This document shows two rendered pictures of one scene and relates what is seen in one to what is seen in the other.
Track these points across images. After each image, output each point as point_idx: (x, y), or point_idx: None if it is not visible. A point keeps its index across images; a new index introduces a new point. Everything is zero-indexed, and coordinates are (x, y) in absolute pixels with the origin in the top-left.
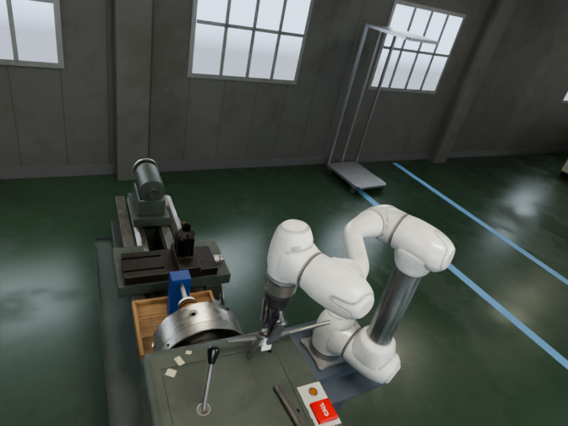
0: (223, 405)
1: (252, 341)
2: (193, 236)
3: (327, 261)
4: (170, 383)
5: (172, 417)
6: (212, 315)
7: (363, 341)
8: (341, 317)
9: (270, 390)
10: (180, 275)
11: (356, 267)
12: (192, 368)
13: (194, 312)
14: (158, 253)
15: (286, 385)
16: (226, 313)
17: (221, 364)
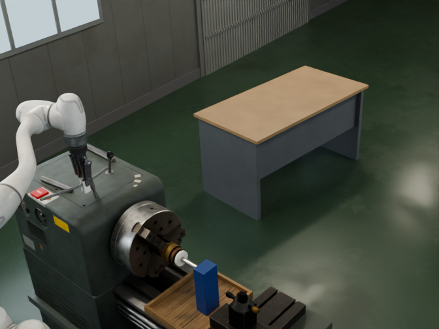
0: (99, 176)
1: (98, 205)
2: (231, 303)
3: (45, 102)
4: (134, 173)
5: (122, 165)
6: (137, 212)
7: (3, 309)
8: (28, 320)
9: (76, 190)
10: (204, 266)
11: (27, 108)
12: (127, 181)
13: (151, 209)
14: (274, 326)
15: (66, 195)
16: (130, 225)
17: (111, 188)
